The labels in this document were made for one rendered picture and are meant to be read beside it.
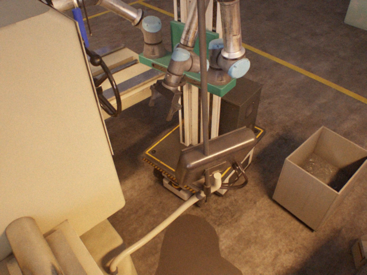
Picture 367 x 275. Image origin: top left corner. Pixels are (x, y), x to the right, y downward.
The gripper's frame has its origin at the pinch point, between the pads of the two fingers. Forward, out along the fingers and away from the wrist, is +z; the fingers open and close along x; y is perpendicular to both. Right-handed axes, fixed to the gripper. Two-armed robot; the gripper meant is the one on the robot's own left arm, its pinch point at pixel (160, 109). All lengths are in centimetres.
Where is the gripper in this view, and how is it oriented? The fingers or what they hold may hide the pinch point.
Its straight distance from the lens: 144.6
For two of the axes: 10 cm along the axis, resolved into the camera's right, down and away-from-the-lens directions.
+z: -3.3, 7.9, 5.1
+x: 6.7, 5.8, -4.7
